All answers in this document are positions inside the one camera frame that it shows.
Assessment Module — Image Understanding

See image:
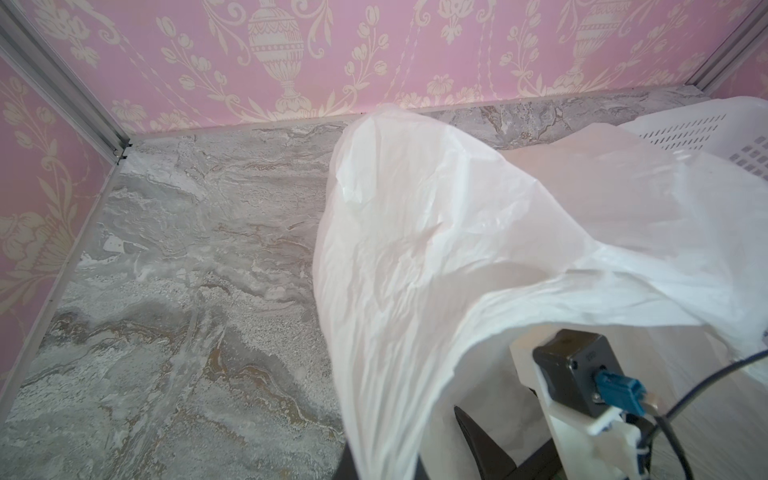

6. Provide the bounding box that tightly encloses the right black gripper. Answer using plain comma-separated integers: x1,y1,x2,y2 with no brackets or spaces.
454,406,563,480

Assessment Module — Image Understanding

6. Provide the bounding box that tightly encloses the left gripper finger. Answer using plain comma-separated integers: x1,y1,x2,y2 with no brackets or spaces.
331,443,430,480

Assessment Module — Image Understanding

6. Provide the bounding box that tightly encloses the white plastic bag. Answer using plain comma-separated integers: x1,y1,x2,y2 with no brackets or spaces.
313,107,767,479

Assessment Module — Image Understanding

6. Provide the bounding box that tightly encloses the white perforated plastic basket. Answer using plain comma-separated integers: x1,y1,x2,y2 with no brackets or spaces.
620,96,768,180

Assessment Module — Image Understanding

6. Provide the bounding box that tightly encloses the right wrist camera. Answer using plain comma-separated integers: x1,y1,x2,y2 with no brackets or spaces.
510,326,649,479

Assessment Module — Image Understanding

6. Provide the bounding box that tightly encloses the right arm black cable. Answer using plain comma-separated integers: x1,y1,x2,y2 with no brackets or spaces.
650,347,768,480

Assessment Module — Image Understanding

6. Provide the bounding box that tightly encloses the right aluminium corner post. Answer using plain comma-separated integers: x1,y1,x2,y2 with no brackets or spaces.
686,0,767,95

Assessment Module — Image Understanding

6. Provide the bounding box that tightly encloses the aluminium corner post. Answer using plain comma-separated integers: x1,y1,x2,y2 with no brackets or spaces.
686,0,767,95
1,1,131,165

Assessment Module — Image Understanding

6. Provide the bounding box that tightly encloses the left aluminium corner post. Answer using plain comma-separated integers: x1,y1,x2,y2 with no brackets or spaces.
1,1,131,165

